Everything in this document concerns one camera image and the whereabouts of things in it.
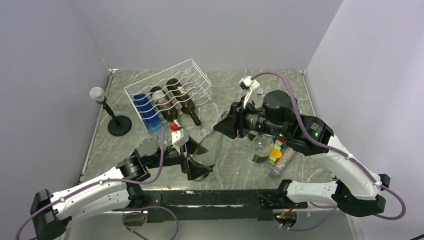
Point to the white wire wine rack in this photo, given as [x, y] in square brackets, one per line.
[189, 75]

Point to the black microphone on stand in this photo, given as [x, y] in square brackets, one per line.
[118, 125]

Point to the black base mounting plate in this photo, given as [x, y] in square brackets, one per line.
[190, 205]

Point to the clear bottle silver cap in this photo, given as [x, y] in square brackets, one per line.
[260, 91]

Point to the labelled dark wine bottle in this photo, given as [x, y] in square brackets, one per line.
[165, 105]

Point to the blue glass bottle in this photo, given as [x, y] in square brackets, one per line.
[149, 115]

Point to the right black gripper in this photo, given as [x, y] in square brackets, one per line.
[236, 119]

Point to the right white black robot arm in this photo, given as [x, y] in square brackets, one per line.
[356, 190]

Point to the small clear round bottle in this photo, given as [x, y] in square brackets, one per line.
[262, 147]

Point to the olive green wine bottle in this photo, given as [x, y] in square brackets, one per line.
[252, 134]

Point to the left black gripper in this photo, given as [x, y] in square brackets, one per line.
[194, 169]

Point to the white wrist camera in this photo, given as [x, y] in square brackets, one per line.
[179, 138]
[250, 85]

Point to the dark green wine bottle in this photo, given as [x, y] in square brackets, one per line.
[181, 95]

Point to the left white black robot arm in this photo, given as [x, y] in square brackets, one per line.
[118, 188]

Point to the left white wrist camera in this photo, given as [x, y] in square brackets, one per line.
[179, 138]

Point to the glitter filled tube bottle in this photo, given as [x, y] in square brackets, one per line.
[276, 170]

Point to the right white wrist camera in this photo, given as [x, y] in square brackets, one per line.
[250, 85]

